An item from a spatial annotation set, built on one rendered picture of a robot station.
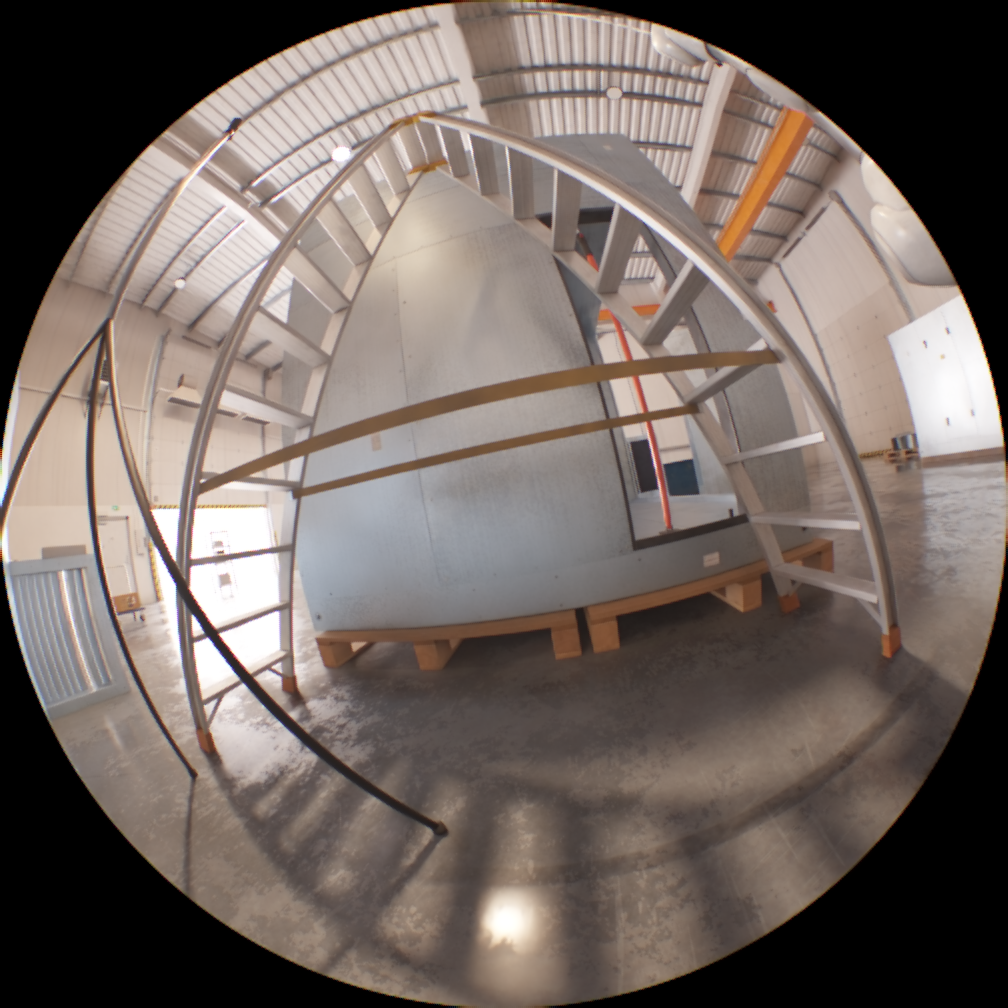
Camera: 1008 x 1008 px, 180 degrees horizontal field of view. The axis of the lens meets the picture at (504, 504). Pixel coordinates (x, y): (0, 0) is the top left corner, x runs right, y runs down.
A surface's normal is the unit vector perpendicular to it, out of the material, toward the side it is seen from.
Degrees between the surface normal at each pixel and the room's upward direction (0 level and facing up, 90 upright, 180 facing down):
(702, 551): 90
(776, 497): 90
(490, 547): 90
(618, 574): 90
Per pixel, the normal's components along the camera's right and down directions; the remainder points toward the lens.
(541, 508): -0.15, 0.00
